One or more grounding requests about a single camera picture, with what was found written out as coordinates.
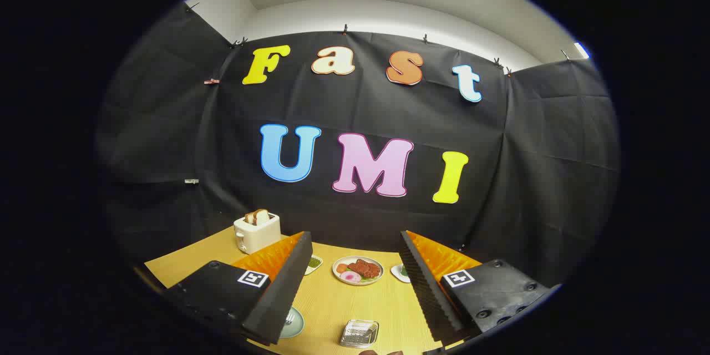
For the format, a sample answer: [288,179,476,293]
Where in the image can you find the brown meat slices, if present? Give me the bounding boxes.
[348,258,381,280]

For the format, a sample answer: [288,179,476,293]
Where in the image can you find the cream white toaster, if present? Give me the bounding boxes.
[234,212,281,255]

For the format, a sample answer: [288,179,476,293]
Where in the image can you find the white round food plate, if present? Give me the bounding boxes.
[332,256,384,286]

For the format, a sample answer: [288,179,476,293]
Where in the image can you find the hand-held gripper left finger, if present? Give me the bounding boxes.
[164,231,313,346]

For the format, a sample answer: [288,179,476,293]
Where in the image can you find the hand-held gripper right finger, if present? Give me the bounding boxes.
[399,230,562,346]

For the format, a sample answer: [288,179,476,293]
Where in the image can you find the light green plate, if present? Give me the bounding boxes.
[279,306,305,339]

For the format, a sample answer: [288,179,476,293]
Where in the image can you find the perforated metal basket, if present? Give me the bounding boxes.
[339,319,380,349]

